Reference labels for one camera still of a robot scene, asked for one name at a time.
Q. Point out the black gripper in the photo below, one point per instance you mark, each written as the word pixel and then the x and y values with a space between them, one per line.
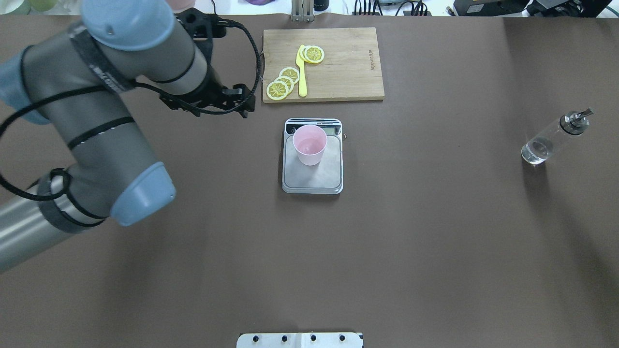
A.
pixel 211 90

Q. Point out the pink plastic cup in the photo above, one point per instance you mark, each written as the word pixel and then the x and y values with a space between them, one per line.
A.
pixel 310 142

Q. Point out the clear glass sauce bottle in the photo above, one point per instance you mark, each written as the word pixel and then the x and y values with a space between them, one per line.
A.
pixel 556 136

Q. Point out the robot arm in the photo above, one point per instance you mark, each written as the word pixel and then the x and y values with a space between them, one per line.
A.
pixel 73 81

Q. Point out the silver kitchen scale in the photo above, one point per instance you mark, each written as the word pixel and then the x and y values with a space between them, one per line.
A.
pixel 326 177

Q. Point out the lemon slice toy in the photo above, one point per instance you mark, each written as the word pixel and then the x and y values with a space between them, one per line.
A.
pixel 290 72
pixel 288 81
pixel 313 54
pixel 276 91

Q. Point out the yellow plastic knife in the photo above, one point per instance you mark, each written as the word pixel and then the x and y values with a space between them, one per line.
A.
pixel 300 63

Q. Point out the wooden cutting board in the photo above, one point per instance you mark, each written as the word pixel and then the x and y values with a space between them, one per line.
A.
pixel 350 71

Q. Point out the aluminium frame post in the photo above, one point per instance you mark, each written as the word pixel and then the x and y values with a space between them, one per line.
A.
pixel 302 11

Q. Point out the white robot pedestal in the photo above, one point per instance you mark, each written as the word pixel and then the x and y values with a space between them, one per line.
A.
pixel 301 340

